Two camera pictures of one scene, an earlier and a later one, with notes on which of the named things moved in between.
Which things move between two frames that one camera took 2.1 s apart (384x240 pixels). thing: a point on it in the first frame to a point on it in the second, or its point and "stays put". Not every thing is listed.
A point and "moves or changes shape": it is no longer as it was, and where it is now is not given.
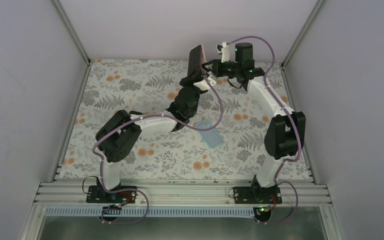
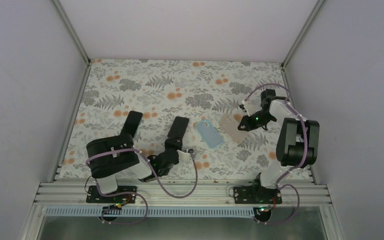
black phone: [194, 62] moves or changes shape
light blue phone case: [212, 137] stays put
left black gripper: [184, 82] to [170, 142]
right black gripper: [216, 70] to [245, 120]
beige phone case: [202, 59] to [230, 124]
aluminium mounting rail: [180, 193] stays put
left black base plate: [95, 194] stays put
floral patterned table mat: [167, 119] stays put
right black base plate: [257, 195] stays put
